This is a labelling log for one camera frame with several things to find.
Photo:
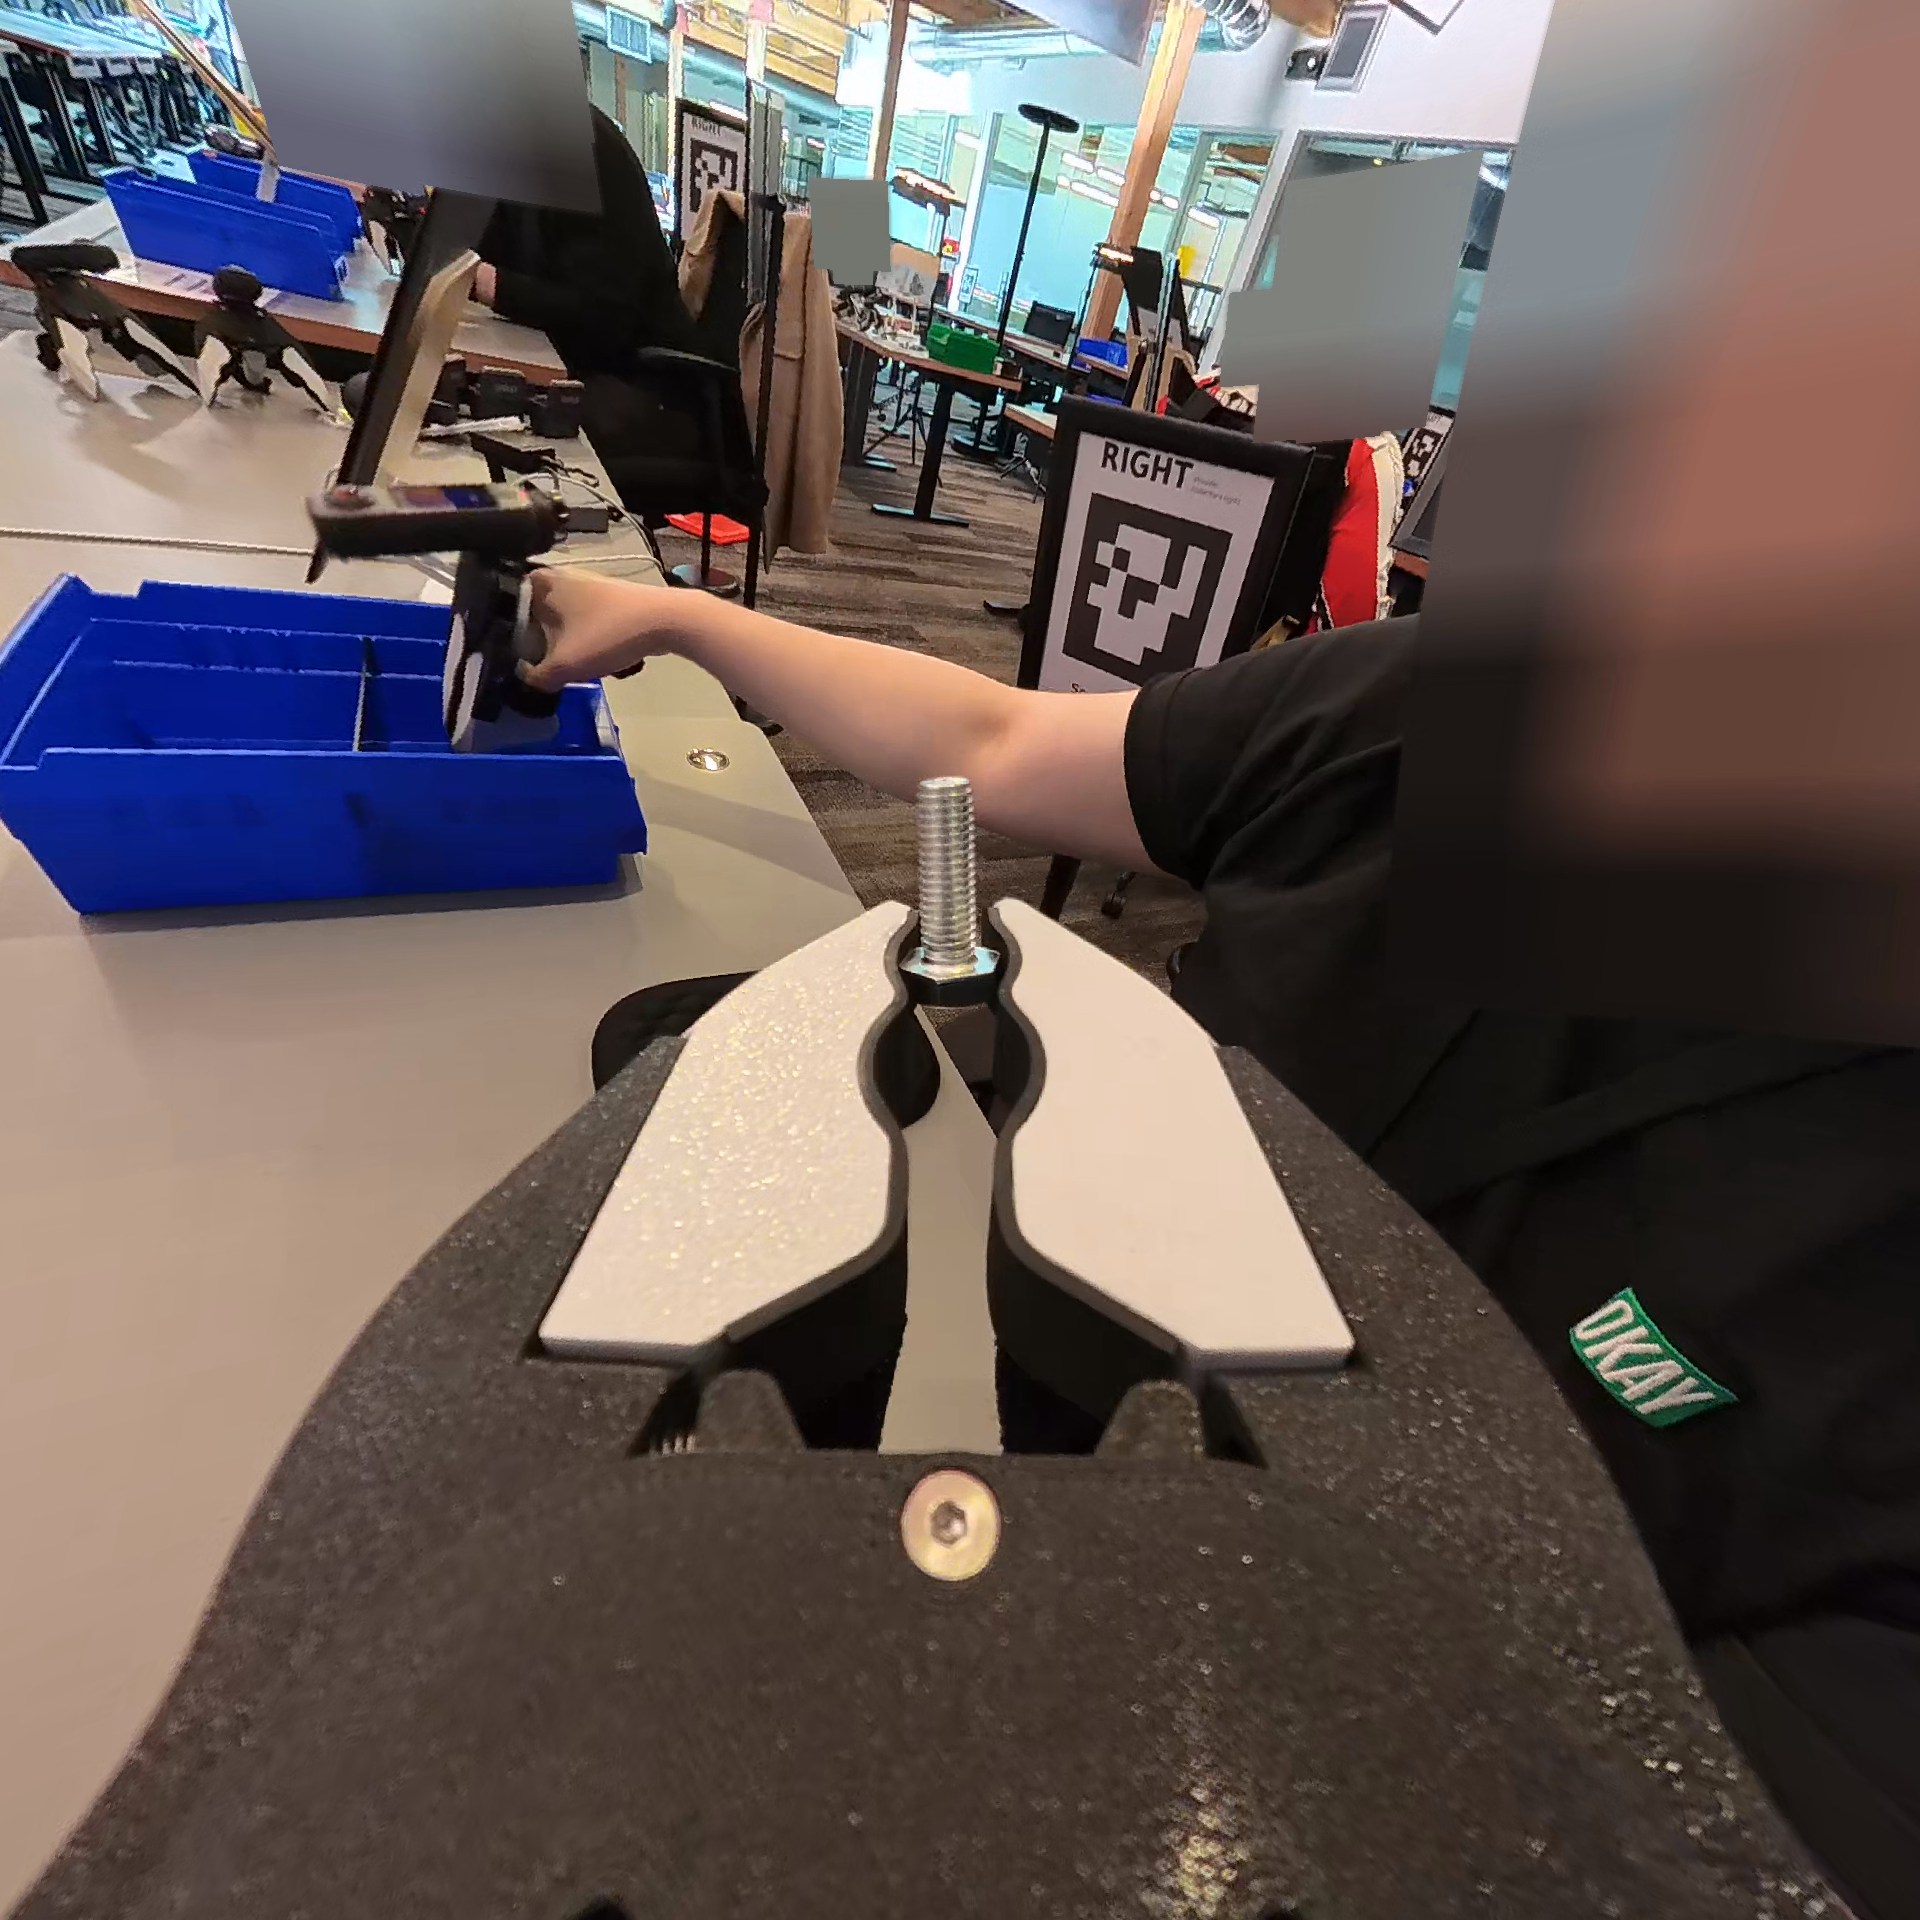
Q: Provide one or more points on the blue divided plastic bin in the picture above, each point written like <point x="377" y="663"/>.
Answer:
<point x="300" y="840"/>

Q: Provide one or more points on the small red object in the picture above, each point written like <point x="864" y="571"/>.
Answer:
<point x="707" y="525"/>

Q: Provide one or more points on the wooden top desk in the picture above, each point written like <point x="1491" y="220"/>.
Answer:
<point x="933" y="390"/>

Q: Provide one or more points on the person's right hand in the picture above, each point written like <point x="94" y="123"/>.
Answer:
<point x="580" y="632"/>

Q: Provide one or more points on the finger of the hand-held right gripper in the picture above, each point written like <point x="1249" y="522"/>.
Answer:
<point x="483" y="674"/>

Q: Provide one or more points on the black tablet on stand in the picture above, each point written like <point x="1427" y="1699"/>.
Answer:
<point x="420" y="331"/>

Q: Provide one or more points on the beige hanging coat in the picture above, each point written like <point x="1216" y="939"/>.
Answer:
<point x="805" y="390"/>

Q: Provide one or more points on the black floor lamp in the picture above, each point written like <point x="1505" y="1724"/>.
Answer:
<point x="1045" y="115"/>

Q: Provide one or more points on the large fiducial marker sign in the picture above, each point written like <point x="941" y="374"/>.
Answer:
<point x="1154" y="571"/>

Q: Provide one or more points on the idle hand-held gripper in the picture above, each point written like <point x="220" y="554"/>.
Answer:
<point x="88" y="302"/>
<point x="257" y="326"/>

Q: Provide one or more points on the red jacket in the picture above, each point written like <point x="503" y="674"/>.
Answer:
<point x="1356" y="525"/>

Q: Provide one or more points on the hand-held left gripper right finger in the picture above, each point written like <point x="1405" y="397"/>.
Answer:
<point x="1170" y="1201"/>

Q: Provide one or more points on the silver hex bolt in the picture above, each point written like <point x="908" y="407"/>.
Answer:
<point x="945" y="869"/>

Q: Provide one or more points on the blue storage bin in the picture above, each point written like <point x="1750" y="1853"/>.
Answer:
<point x="300" y="186"/>
<point x="227" y="240"/>

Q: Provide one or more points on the black coat rack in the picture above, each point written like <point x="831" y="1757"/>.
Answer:
<point x="764" y="302"/>

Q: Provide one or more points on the person's right forearm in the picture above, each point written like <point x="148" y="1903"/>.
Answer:
<point x="898" y="706"/>

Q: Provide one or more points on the small fiducial marker sign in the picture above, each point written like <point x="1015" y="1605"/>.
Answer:
<point x="714" y="164"/>

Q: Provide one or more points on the black mesh armrest pad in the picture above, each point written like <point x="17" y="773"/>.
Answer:
<point x="644" y="1020"/>

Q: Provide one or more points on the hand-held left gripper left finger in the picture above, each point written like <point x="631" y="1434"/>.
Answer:
<point x="720" y="1170"/>

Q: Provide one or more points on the green plastic bin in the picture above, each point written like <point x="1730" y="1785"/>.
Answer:
<point x="963" y="349"/>

